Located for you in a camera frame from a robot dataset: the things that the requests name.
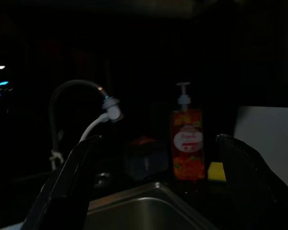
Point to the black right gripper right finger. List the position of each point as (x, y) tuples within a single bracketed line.
[(252, 187)]

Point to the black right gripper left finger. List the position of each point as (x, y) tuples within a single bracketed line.
[(62, 187)]

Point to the grey kitchen faucet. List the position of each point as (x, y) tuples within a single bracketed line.
[(53, 107)]

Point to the yellow sponge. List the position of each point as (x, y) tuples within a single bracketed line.
[(216, 171)]

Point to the white cutting board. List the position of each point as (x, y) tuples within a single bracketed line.
[(271, 134)]

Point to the red pump soap bottle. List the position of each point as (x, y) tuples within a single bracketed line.
[(188, 143)]

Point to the stainless steel sink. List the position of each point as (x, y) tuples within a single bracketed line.
[(146, 208)]

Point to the clear plastic container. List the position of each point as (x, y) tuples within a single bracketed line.
[(145, 160)]

